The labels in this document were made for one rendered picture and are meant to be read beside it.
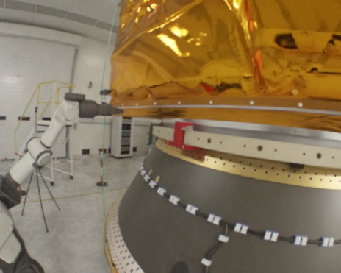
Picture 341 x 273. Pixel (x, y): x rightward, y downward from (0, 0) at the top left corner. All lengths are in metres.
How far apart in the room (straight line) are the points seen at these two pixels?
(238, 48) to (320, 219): 0.55
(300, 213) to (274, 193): 0.09
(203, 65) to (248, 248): 0.58
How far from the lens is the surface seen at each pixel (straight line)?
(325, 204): 0.54
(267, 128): 0.52
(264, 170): 0.52
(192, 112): 0.70
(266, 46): 0.58
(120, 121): 7.85
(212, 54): 0.65
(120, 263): 0.77
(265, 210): 0.50
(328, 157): 0.50
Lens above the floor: 1.73
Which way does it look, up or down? 4 degrees down
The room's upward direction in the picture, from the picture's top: 5 degrees clockwise
